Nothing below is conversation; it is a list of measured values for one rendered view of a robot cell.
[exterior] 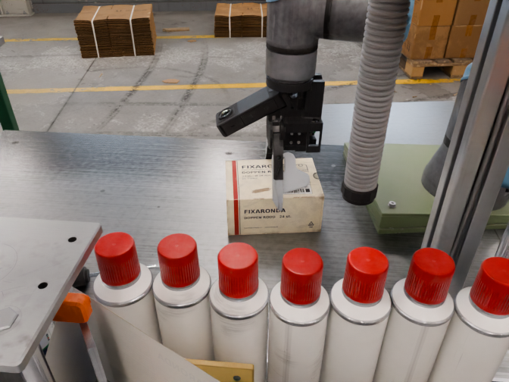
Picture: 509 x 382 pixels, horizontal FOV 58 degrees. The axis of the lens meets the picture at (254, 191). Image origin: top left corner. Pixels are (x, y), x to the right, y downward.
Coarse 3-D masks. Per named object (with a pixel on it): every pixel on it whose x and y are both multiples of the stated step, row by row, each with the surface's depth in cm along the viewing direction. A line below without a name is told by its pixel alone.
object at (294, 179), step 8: (288, 152) 72; (272, 160) 72; (288, 160) 72; (272, 168) 72; (288, 168) 72; (296, 168) 72; (272, 176) 73; (288, 176) 72; (296, 176) 72; (304, 176) 72; (272, 184) 73; (280, 184) 71; (288, 184) 72; (296, 184) 72; (304, 184) 72; (280, 192) 72; (288, 192) 72; (280, 200) 72; (280, 208) 73
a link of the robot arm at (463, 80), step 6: (468, 66) 73; (468, 72) 73; (462, 78) 74; (462, 84) 75; (462, 90) 74; (462, 96) 74; (456, 102) 76; (456, 108) 76; (456, 114) 76; (450, 120) 79; (456, 120) 76; (450, 126) 78; (450, 132) 78; (450, 138) 78
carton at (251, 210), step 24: (240, 168) 81; (264, 168) 81; (312, 168) 81; (240, 192) 75; (264, 192) 75; (312, 192) 75; (240, 216) 75; (264, 216) 76; (288, 216) 76; (312, 216) 76
